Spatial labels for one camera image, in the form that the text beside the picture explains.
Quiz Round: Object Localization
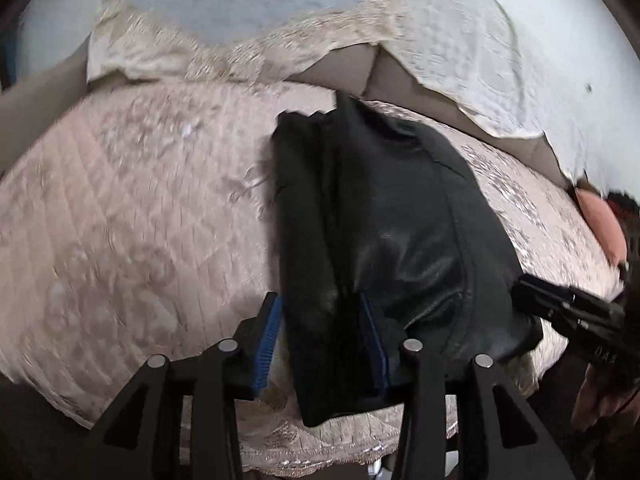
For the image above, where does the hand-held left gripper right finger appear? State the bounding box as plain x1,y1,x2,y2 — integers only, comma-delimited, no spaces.
359,292,578,480

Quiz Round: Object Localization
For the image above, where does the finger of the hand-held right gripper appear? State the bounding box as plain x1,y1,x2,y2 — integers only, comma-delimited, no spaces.
510,274,576,323

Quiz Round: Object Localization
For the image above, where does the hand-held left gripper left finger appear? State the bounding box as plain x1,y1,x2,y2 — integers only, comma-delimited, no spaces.
80,291,284,480

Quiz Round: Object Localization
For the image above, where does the black leather jacket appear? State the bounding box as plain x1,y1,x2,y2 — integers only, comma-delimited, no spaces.
270,91,545,428

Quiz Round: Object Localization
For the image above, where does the person's right hand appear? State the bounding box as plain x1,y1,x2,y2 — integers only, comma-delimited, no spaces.
571,362,640,433

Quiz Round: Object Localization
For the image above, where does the pink cushion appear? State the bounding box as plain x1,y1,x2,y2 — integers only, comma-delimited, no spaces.
574,187,627,267

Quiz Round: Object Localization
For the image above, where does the dark red cloth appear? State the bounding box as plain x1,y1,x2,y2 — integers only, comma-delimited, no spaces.
604,189,640,223

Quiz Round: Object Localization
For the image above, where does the pink quilted sofa cover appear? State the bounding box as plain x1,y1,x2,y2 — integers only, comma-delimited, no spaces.
0,80,626,476

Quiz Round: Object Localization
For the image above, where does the white embossed sofa back cover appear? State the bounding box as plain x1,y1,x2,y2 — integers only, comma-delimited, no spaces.
372,0,601,191

